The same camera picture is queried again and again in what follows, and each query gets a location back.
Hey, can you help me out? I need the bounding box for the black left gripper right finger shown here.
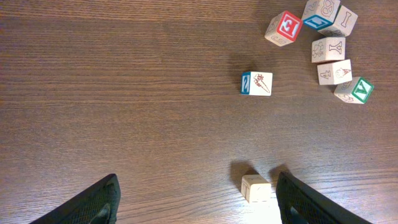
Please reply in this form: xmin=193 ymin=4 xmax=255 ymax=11
xmin=276 ymin=171 xmax=368 ymax=224

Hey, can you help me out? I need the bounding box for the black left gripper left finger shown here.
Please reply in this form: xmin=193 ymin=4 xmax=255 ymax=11
xmin=33 ymin=174 xmax=121 ymax=224

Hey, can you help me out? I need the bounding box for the yellow number eleven block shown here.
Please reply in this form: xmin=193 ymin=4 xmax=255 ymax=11
xmin=241 ymin=174 xmax=272 ymax=204

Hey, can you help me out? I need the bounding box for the green V wooden block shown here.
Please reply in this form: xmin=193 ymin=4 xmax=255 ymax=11
xmin=334 ymin=77 xmax=374 ymax=104

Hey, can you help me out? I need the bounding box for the blue ice cream block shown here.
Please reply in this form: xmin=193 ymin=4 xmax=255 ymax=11
xmin=317 ymin=59 xmax=353 ymax=85

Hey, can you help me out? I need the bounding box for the letter Y wooden block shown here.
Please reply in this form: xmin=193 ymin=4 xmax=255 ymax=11
xmin=311 ymin=37 xmax=346 ymax=63

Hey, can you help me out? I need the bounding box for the red number three block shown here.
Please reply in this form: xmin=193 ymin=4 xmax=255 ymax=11
xmin=264 ymin=11 xmax=303 ymax=47

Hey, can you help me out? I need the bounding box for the letter I wooden block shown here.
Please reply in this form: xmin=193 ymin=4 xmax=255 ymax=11
xmin=318 ymin=5 xmax=358 ymax=37

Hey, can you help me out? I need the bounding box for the blue L wooden block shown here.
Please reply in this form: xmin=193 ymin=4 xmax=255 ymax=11
xmin=302 ymin=0 xmax=341 ymax=30

